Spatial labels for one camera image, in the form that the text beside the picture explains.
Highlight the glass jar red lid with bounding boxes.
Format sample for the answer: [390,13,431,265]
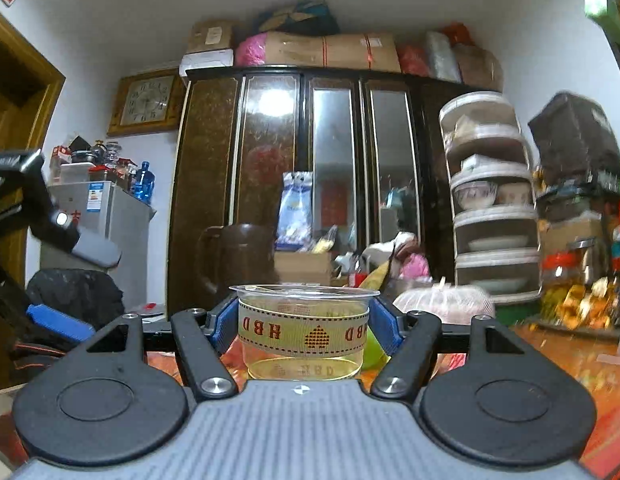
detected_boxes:
[541,252,581,318]

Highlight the blue floral white bowl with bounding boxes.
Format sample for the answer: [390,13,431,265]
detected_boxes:
[453,181,499,211]

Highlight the green plastic cup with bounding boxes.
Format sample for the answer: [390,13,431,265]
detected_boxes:
[361,328,389,372]

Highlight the black garbage bag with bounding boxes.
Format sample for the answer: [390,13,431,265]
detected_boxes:
[25,269,125,330]

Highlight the cardboard box with label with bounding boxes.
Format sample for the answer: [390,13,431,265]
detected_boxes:
[274,252,333,285]

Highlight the olive green cloth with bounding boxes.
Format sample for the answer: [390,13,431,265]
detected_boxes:
[360,260,392,292]

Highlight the white carton box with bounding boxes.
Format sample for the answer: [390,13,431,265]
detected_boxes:
[128,302,167,323]

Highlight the tray of dried orange peels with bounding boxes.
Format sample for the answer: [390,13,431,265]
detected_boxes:
[531,278,620,340]

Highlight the dark wooden wardrobe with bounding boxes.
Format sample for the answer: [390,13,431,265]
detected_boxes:
[167,66,470,313]

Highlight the white tiered dish rack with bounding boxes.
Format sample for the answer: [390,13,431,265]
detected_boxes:
[439,91,541,307]

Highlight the red floral tablecloth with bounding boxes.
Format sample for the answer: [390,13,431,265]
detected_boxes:
[146,325,620,479]

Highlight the blue water bottle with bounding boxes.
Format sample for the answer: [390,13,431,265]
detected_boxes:
[131,160,154,205]

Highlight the long cardboard box on wardrobe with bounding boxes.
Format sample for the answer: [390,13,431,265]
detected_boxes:
[263,32,401,73]

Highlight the clear plastic cup HBD band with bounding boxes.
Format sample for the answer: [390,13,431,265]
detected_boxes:
[232,284,379,380]

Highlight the pink plastic bag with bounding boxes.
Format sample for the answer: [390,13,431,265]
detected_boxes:
[399,254,430,280]

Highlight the wooden framed wall clock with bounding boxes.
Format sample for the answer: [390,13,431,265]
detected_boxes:
[107,68,186,138]

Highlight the brown plastic pitcher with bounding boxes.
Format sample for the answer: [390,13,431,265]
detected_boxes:
[196,223,278,307]

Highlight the grey small refrigerator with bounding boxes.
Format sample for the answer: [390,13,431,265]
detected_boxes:
[49,181,154,311]

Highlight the white mesh food cover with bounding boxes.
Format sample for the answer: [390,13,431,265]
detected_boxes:
[392,282,496,325]

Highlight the blue white snack bag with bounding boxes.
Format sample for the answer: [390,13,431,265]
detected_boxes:
[275,171,313,252]

